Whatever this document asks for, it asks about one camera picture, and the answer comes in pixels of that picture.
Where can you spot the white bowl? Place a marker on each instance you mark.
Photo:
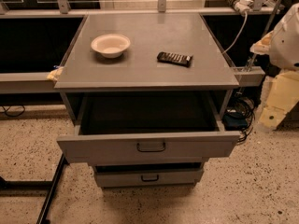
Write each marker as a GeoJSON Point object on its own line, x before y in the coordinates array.
{"type": "Point", "coordinates": [111, 45]}

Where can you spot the grey drawer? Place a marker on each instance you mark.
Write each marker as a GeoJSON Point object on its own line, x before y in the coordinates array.
{"type": "Point", "coordinates": [134, 128]}
{"type": "Point", "coordinates": [148, 174]}

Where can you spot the grey top drawer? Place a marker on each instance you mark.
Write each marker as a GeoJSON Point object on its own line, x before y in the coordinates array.
{"type": "Point", "coordinates": [134, 128]}

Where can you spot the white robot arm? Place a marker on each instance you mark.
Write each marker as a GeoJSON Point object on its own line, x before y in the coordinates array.
{"type": "Point", "coordinates": [282, 43]}

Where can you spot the yellow tape scrap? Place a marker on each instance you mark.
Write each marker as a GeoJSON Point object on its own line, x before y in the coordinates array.
{"type": "Point", "coordinates": [54, 74]}

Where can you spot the yellow-beige gripper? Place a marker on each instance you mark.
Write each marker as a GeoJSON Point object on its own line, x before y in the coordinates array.
{"type": "Point", "coordinates": [286, 44]}

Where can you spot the white power strip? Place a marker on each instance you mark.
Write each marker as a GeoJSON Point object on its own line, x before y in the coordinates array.
{"type": "Point", "coordinates": [241, 6]}

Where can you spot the grey metal rail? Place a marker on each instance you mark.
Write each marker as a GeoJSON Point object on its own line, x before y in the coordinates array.
{"type": "Point", "coordinates": [17, 83]}

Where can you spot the grey bottom drawer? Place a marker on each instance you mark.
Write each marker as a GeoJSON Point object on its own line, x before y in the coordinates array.
{"type": "Point", "coordinates": [148, 174]}

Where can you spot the black floor frame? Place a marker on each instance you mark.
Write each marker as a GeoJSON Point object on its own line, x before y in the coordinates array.
{"type": "Point", "coordinates": [32, 188]}

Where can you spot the black snack bar packet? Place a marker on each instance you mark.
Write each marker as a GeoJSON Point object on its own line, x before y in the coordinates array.
{"type": "Point", "coordinates": [174, 58]}

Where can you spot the grey drawer cabinet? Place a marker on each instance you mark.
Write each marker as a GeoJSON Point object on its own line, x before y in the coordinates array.
{"type": "Point", "coordinates": [137, 69]}

